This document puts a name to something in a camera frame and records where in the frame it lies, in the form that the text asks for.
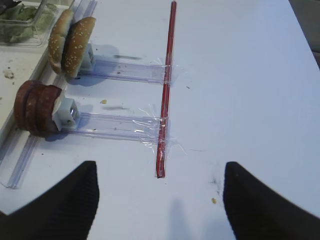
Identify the white pusher block lower right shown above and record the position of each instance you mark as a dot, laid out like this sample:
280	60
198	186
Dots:
65	113

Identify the sesame bun half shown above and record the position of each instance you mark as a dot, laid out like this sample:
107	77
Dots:
77	41
57	40

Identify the rear brown meat patty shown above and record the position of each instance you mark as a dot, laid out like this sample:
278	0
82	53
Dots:
39	110

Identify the sesame bun rear half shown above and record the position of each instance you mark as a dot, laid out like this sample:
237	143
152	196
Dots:
77	41

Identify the clear plastic container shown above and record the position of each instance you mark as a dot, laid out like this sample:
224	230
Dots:
25	22

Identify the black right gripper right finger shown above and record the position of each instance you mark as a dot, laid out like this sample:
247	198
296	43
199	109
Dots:
256	212

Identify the green lettuce in container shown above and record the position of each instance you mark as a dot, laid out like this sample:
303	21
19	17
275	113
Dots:
17	22

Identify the sesame bun front half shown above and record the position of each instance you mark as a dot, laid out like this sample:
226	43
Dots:
57	40

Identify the white pusher block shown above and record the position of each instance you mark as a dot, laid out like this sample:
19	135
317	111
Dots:
65	113
88	61

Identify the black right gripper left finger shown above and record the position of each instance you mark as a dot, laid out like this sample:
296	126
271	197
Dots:
64	212

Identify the brown meat patty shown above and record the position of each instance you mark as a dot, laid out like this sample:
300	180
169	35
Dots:
20	103
39	110

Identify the clear rail lower right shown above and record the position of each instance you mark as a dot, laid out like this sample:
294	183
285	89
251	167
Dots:
148	129

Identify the white pusher block upper right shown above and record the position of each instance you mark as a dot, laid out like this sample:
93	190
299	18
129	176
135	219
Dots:
88	61

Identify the red plastic strip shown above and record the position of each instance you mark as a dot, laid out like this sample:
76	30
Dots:
164	113

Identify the clear rail upper right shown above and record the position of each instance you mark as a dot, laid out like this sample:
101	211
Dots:
131	72

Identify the front brown meat patty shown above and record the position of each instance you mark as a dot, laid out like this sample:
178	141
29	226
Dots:
20	103

